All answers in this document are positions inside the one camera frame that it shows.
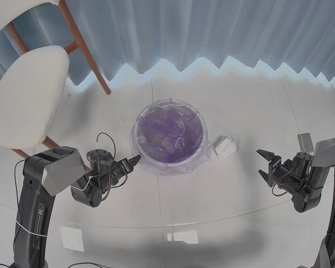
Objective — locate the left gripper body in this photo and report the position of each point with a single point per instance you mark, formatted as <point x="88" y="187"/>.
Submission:
<point x="122" y="167"/>

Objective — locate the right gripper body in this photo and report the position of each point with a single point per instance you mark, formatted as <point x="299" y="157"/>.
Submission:
<point x="280" y="172"/>

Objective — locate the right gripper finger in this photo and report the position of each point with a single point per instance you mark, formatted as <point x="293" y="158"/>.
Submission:
<point x="267" y="155"/>
<point x="265" y="177"/>

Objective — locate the purple plastic bag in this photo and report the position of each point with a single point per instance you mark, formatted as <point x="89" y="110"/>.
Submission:
<point x="167" y="130"/>

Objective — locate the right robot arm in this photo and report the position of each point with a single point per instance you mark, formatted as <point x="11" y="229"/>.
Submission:
<point x="329" y="152"/>

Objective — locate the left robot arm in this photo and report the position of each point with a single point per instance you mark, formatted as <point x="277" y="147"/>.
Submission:
<point x="58" y="172"/>

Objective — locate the white trash bin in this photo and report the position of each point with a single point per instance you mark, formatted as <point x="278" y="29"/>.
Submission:
<point x="205" y="133"/>

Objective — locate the crumpled white paper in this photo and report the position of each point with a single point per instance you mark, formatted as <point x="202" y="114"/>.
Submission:
<point x="226" y="148"/>

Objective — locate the white cushioned wooden chair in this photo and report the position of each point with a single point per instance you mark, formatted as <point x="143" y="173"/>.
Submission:
<point x="28" y="99"/>

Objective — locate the pale blue curtain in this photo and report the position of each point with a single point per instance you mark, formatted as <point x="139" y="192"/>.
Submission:
<point x="184" y="24"/>

